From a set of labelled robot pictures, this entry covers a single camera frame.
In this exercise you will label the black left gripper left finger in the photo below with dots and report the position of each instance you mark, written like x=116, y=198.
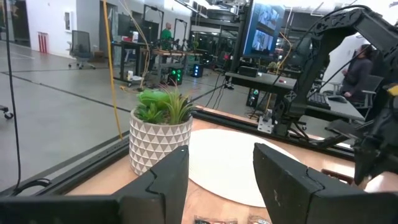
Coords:
x=161, y=199

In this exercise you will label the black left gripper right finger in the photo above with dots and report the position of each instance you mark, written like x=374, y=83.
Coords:
x=295, y=199

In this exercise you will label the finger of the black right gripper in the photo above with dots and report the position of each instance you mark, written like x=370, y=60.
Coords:
x=387, y=168
x=363, y=171

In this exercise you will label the red strawberry tea packet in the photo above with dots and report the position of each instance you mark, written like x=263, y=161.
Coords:
x=214, y=221

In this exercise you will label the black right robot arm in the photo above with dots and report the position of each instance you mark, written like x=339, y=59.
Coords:
x=308, y=77

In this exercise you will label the tan vanilla tea packet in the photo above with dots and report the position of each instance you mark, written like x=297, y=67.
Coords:
x=259, y=221

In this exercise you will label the succulent in white patterned pot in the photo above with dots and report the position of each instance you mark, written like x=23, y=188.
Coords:
x=155, y=146

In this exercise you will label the black office chair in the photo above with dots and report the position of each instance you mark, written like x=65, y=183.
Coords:
x=374, y=84

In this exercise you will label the person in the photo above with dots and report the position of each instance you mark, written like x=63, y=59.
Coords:
x=357, y=74
x=166, y=33

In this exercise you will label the white round placemat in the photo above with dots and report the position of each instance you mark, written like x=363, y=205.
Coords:
x=224, y=161

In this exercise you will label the black keyboard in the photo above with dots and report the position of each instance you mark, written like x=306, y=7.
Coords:
x=318, y=101

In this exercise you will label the black desk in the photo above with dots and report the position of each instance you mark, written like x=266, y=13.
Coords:
x=264, y=81

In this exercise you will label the computer tower with green lights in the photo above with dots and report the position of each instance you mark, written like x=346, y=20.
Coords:
x=175, y=74

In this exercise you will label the computer tower with blue lights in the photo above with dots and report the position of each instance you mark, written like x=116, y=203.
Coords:
x=197, y=70

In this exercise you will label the large display screen on stand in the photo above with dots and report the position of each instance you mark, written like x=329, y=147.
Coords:
x=264, y=31

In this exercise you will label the grey office chair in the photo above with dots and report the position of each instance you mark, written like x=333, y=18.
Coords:
x=81, y=43

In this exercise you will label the black caster wheel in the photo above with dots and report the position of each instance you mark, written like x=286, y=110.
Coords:
x=7, y=114

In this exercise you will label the red white striped panel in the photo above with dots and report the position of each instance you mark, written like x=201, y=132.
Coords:
x=43, y=43

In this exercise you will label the black table frame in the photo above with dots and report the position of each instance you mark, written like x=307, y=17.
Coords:
x=93, y=158

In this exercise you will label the grey metal bracket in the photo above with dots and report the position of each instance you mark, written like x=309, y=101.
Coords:
x=265, y=123

